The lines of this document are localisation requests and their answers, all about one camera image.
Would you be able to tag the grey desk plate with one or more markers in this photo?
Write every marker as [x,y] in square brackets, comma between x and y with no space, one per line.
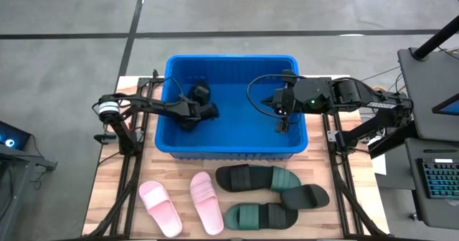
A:
[423,90]

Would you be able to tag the black clamp bracket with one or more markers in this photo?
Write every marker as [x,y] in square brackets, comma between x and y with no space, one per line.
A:
[104,138]

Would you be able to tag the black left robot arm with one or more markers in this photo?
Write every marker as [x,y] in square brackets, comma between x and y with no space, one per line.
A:
[150,106]

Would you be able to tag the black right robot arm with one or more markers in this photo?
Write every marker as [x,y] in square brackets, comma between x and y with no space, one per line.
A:
[344,92]

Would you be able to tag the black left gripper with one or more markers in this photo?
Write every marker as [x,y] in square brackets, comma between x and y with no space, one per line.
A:
[190,110]

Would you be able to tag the tablet with blue screen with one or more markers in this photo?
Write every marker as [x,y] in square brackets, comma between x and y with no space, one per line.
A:
[450,108]

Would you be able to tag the white paper sheet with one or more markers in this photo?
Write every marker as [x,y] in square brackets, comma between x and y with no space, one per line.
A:
[380,165]

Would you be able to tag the blue plastic bin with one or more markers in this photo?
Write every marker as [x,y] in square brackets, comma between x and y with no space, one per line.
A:
[236,133]

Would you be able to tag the pink rubber slide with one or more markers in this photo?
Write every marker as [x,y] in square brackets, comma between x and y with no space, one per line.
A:
[159,212]
[208,205]

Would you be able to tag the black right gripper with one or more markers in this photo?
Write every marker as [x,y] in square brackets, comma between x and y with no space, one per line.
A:
[285,99]

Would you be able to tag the black metal stand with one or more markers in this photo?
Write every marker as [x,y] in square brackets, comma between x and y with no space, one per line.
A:
[25,159]

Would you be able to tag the backlit computer keyboard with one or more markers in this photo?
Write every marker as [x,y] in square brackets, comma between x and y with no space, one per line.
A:
[441,180]

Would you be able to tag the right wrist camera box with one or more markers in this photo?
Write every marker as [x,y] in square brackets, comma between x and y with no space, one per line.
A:
[289,76]

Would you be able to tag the grey mounting bracket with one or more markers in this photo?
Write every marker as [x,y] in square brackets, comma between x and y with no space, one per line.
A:
[331,136]

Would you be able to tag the grey keyboard tray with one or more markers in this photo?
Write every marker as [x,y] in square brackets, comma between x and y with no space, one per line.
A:
[416,212]

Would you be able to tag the black round pole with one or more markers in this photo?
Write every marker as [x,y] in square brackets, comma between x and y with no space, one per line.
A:
[434,40]

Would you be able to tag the black rubber slide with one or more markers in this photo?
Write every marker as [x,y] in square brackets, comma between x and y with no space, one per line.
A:
[244,178]
[211,112]
[279,216]
[305,197]

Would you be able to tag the computer with blue light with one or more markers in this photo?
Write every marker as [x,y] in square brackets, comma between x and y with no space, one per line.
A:
[16,133]

